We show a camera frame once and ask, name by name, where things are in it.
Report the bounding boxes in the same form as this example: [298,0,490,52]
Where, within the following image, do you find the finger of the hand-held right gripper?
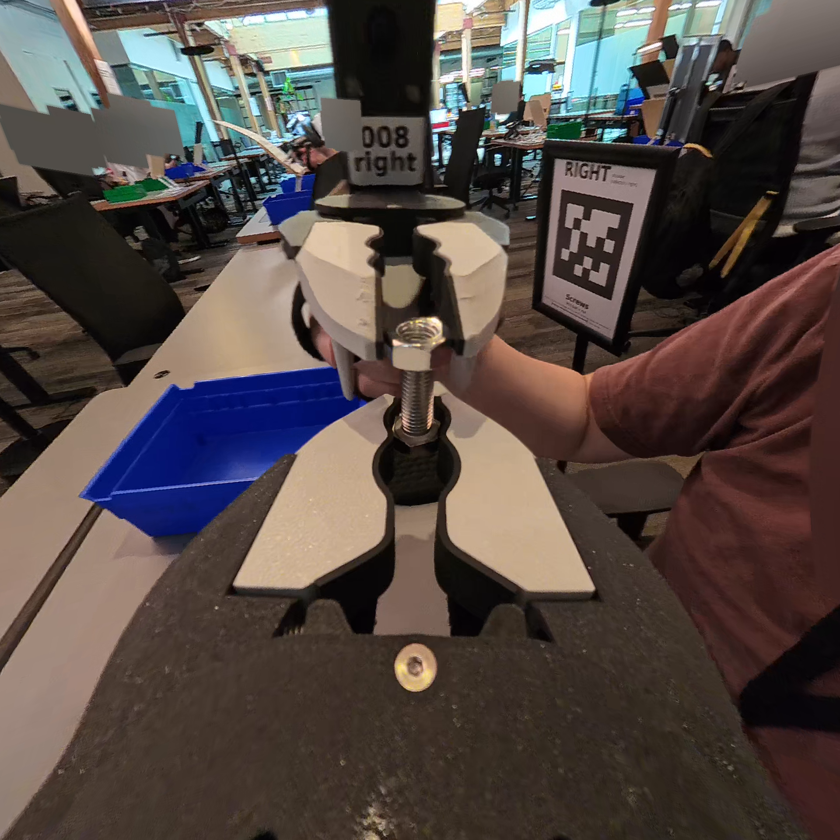
[294,222,385,362]
[413,222,509,358]

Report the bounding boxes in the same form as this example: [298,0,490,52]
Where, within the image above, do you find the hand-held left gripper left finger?
[233,395,399,601]

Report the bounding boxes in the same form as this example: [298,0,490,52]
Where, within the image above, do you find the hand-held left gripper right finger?
[436,392,598,603]

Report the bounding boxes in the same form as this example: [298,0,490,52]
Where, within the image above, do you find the silver hex bolt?
[392,317,447,439]

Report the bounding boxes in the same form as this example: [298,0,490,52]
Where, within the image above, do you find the person's right forearm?
[433,338,614,463]

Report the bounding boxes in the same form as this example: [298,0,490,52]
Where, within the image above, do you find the person's right hand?
[311,328,408,401]

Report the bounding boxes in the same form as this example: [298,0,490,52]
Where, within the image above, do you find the black wrist rest pad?
[381,446,454,506]

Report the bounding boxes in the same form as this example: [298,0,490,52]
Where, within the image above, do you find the black office chair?
[443,108,487,204]
[0,193,186,388]

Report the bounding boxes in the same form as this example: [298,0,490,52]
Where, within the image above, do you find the black framed marker sign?
[532,140,680,375]

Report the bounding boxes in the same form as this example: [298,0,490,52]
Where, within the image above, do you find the black backpack yellow straps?
[640,72,821,316]

